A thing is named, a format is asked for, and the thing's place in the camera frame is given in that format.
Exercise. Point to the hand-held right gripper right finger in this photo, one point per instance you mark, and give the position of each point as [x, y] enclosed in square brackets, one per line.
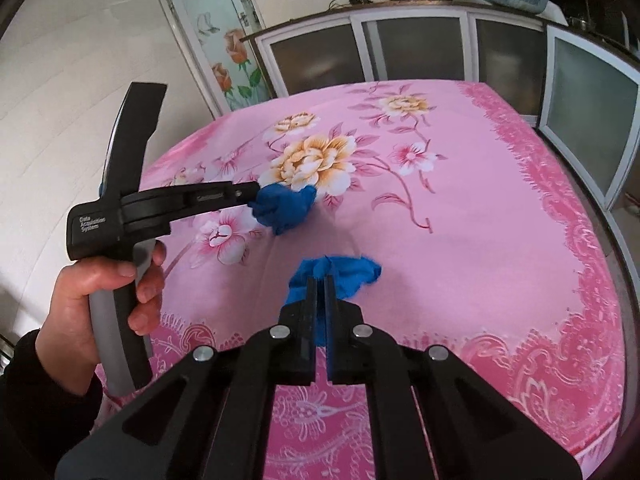
[331, 310]

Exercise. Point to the person's left forearm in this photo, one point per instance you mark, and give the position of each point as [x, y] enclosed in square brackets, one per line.
[40, 410]

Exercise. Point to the person's left hand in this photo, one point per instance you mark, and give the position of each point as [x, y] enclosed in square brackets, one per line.
[70, 310]

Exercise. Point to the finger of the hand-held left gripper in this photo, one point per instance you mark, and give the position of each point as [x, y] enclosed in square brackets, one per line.
[215, 195]

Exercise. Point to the pink floral blanket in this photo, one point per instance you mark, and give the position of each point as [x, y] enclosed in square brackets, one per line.
[475, 210]

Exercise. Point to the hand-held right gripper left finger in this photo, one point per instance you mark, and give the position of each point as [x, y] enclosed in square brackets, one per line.
[310, 310]

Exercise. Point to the blue glove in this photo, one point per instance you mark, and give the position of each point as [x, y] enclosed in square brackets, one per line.
[350, 272]
[282, 207]

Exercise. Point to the glass door with flower decals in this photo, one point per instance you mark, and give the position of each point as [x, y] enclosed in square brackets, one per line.
[215, 35]

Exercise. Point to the frosted glass door cabinet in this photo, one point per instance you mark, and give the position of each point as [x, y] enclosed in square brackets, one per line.
[415, 50]

